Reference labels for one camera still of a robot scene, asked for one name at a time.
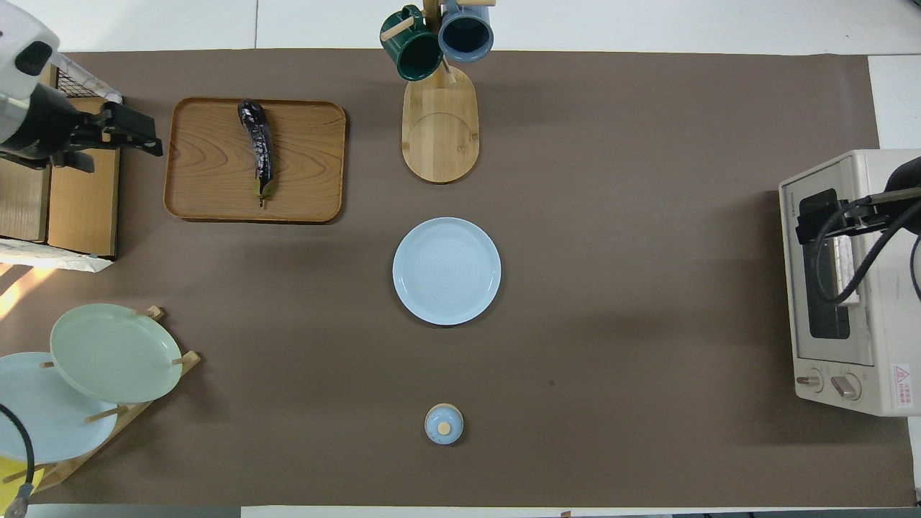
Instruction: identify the wooden plate rack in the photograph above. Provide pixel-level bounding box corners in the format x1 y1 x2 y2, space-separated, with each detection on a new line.
0 305 201 497

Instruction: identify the beige toaster oven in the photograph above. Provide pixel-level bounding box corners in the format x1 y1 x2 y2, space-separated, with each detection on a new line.
779 149 921 418

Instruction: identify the dark green mug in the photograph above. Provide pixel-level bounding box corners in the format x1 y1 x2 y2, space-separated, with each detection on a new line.
380 5 444 81

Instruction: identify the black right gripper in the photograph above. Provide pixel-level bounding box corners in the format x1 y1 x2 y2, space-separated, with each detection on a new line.
795 157 921 245

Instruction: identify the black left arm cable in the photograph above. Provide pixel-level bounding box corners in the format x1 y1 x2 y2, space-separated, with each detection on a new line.
0 403 35 517

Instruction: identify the small blue lid wooden knob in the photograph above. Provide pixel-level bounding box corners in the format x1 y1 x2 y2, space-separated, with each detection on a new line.
424 403 465 446

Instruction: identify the brown paper table mat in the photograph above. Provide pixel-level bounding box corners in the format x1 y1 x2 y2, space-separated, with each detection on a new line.
0 48 916 508

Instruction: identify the wooden shelf with wire mesh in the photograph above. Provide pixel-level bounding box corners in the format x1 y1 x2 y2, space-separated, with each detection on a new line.
0 50 123 273

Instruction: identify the rectangular wooden tray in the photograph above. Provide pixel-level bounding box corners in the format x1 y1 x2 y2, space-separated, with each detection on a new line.
163 97 348 224

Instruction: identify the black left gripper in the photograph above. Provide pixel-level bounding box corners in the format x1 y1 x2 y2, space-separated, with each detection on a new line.
0 85 164 173

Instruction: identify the pale green plate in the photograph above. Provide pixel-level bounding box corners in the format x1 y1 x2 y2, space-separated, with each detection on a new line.
50 303 183 405

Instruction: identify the toaster oven glass door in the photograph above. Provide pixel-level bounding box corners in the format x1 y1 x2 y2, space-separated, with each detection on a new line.
779 160 875 368

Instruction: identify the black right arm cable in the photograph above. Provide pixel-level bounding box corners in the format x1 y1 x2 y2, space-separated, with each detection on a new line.
813 196 921 304

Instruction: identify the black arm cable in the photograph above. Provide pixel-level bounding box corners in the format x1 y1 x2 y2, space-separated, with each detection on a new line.
0 403 35 517
813 196 921 304

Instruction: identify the wooden mug tree stand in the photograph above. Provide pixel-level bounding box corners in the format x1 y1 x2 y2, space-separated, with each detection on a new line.
380 0 497 185

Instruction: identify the yellow plate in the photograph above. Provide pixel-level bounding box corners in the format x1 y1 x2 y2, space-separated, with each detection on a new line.
0 455 42 508

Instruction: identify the light blue racked plate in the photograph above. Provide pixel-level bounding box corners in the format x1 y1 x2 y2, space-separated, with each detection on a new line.
0 351 119 464

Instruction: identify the light blue serving plate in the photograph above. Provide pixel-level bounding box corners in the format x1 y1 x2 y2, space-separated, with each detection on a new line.
392 217 502 326

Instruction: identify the dark purple eggplant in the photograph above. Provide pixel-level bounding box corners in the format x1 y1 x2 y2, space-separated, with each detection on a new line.
237 99 278 209

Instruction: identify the blue mug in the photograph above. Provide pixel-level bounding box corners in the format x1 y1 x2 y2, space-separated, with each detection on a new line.
437 0 495 63

